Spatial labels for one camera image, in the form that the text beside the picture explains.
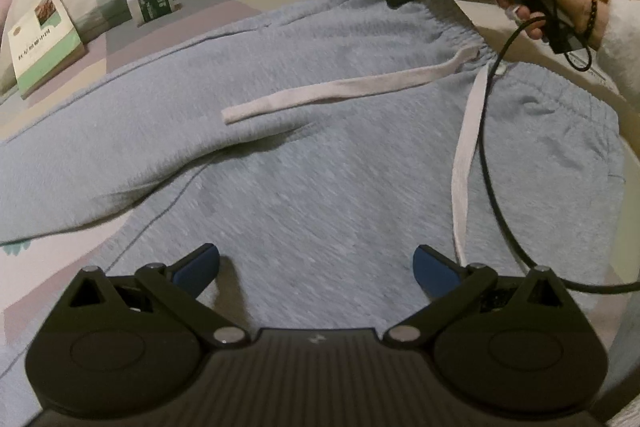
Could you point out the light blue sweatpants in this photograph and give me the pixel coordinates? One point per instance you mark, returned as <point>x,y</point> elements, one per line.
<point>300,132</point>

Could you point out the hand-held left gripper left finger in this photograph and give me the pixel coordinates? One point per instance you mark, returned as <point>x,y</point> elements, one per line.
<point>197,274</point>

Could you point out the person's right hand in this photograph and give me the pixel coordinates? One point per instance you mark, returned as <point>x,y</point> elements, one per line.
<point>570,2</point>

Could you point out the person's right forearm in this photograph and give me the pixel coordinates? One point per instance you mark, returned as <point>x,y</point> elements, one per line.
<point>620,37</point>

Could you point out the white and green book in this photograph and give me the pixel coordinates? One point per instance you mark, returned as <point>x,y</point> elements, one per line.
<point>45,42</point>

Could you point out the small white box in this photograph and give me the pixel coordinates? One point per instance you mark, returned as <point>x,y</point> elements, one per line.
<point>152,4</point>

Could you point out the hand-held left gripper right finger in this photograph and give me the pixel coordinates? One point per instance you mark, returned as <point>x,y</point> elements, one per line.
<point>435,277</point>

